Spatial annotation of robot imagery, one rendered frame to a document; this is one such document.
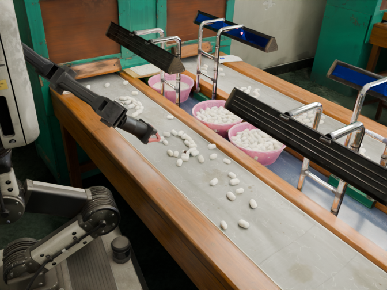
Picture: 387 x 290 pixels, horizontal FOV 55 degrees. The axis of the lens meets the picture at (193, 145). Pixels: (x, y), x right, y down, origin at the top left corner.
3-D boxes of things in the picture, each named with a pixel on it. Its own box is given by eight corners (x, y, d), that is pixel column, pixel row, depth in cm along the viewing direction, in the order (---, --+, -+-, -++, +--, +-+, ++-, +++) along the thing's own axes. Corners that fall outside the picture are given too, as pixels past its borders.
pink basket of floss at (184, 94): (188, 109, 208) (188, 93, 203) (142, 103, 213) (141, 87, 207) (197, 90, 231) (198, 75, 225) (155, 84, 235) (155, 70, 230)
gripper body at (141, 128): (143, 119, 143) (129, 111, 138) (156, 130, 136) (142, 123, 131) (134, 133, 144) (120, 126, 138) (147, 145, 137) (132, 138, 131)
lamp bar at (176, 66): (169, 75, 153) (169, 58, 149) (105, 36, 195) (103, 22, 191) (185, 71, 157) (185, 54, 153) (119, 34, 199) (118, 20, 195)
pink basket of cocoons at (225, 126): (227, 147, 176) (229, 130, 171) (181, 130, 188) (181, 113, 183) (251, 125, 196) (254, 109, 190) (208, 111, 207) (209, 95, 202)
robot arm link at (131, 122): (118, 129, 128) (126, 114, 128) (109, 122, 133) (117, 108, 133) (133, 136, 133) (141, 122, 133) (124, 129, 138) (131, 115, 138)
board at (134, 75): (133, 79, 218) (133, 77, 217) (122, 71, 228) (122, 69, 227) (181, 69, 235) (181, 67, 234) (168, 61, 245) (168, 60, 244)
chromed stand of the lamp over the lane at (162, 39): (151, 129, 188) (148, 41, 164) (132, 113, 201) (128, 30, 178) (182, 119, 198) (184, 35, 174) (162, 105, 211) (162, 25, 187)
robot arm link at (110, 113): (44, 83, 149) (60, 62, 150) (55, 91, 154) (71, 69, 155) (101, 123, 123) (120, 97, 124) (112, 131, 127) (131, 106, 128)
